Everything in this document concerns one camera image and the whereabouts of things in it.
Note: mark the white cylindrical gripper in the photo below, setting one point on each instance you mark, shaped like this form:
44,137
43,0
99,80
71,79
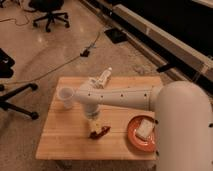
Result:
92,113

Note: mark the dark red dried pepper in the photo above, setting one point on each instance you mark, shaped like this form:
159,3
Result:
96,135

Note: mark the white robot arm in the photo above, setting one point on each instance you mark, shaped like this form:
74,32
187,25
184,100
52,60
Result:
184,129

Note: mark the wooden table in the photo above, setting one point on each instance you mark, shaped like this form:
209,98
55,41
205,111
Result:
65,135

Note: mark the white sponge block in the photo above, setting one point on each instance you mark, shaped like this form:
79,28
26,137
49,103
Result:
145,129

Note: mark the small white bottle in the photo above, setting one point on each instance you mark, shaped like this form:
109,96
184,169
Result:
104,78

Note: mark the orange round plate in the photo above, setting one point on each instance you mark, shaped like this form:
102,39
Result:
147,145

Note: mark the black floor plate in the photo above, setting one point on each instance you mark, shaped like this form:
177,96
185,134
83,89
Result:
115,35

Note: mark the black office chair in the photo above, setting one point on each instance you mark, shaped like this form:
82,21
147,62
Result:
51,10

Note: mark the long grey rail beam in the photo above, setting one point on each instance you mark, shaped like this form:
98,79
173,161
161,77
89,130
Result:
195,59

